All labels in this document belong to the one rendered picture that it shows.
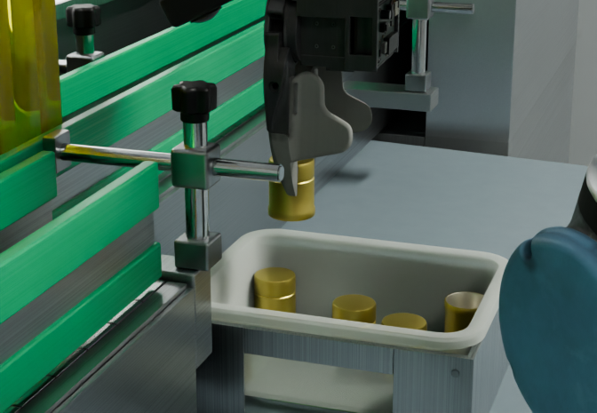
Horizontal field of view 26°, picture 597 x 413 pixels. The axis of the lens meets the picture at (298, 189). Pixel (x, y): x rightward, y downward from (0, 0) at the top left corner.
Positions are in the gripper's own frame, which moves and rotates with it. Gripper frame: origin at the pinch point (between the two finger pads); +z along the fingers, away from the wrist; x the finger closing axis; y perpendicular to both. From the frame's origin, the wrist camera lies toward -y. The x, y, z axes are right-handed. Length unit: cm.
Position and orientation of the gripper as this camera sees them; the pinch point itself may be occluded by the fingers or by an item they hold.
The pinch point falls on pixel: (290, 169)
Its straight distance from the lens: 96.3
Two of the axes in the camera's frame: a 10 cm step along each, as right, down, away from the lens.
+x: 2.9, -3.0, 9.1
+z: 0.0, 9.5, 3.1
